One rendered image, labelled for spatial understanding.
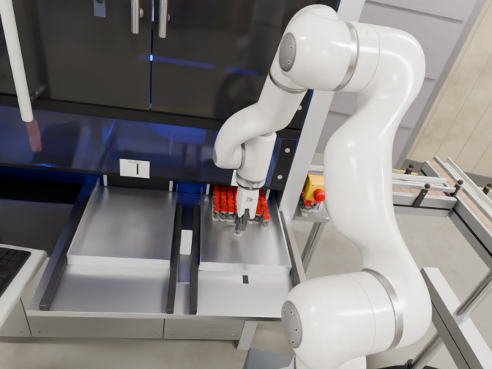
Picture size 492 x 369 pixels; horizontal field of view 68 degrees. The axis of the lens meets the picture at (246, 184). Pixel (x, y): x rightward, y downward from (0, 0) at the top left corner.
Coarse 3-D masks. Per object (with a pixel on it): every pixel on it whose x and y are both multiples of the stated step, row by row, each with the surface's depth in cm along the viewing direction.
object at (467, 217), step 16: (448, 160) 166; (432, 176) 162; (448, 176) 160; (464, 176) 156; (448, 192) 152; (464, 192) 146; (480, 192) 146; (464, 208) 142; (480, 208) 138; (464, 224) 142; (480, 224) 134; (480, 240) 133; (480, 256) 133
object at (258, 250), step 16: (208, 208) 123; (272, 208) 129; (208, 224) 116; (224, 224) 118; (256, 224) 120; (272, 224) 122; (208, 240) 111; (224, 240) 112; (240, 240) 113; (256, 240) 114; (272, 240) 115; (208, 256) 105; (224, 256) 106; (240, 256) 108; (256, 256) 109; (272, 256) 110; (288, 256) 106; (256, 272) 104; (272, 272) 104; (288, 272) 105
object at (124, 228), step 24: (96, 192) 118; (120, 192) 121; (144, 192) 123; (168, 192) 126; (96, 216) 110; (120, 216) 112; (144, 216) 114; (168, 216) 116; (72, 240) 97; (96, 240) 103; (120, 240) 105; (144, 240) 106; (168, 240) 108; (96, 264) 96; (120, 264) 97; (144, 264) 98; (168, 264) 99
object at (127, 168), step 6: (120, 162) 108; (126, 162) 108; (132, 162) 108; (138, 162) 109; (144, 162) 109; (120, 168) 109; (126, 168) 110; (132, 168) 110; (138, 168) 110; (144, 168) 110; (120, 174) 111; (126, 174) 111; (132, 174) 111; (138, 174) 111; (144, 174) 111
